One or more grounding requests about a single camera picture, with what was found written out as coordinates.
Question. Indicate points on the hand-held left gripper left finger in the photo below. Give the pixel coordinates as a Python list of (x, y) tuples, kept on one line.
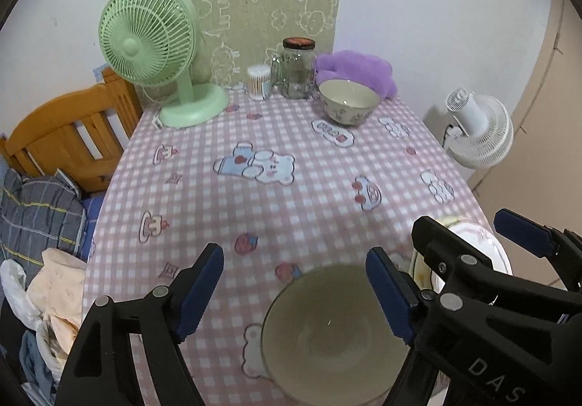
[(200, 292)]

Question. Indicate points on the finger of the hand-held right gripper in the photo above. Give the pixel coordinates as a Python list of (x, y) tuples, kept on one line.
[(523, 229), (436, 242)]

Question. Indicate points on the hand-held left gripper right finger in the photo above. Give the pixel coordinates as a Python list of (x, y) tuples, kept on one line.
[(391, 292)]

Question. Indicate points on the small red flower plate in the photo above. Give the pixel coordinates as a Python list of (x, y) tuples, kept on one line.
[(482, 242)]

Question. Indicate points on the blue floral ceramic bowl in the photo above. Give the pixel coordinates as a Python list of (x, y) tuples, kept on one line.
[(348, 99), (327, 338)]

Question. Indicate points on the pink checked tablecloth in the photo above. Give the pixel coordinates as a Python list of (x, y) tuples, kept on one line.
[(227, 215)]

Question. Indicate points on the white clip fan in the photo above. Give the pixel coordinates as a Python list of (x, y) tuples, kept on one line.
[(482, 133)]

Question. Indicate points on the cream cloth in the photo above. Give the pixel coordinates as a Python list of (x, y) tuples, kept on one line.
[(59, 292)]

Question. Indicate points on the blue clothes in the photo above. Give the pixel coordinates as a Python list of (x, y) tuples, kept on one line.
[(38, 369)]

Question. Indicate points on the grey plaid cloth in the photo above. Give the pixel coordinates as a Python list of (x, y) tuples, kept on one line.
[(36, 215)]

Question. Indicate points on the white plastic bag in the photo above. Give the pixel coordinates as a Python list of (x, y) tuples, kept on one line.
[(16, 288)]

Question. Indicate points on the purple plush cushion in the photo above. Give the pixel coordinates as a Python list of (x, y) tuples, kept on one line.
[(359, 67)]

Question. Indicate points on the cotton swab container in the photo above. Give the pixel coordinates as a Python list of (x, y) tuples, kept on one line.
[(259, 83)]

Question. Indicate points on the glass jar dark lid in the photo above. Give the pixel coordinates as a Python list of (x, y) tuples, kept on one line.
[(298, 70)]

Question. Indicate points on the clear glass mug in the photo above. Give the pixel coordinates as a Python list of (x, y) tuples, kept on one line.
[(277, 72)]

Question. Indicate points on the green desk fan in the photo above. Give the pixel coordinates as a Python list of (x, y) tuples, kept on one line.
[(145, 42)]

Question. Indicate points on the green cartoon wall mat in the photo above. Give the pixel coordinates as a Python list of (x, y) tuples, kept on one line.
[(254, 20)]

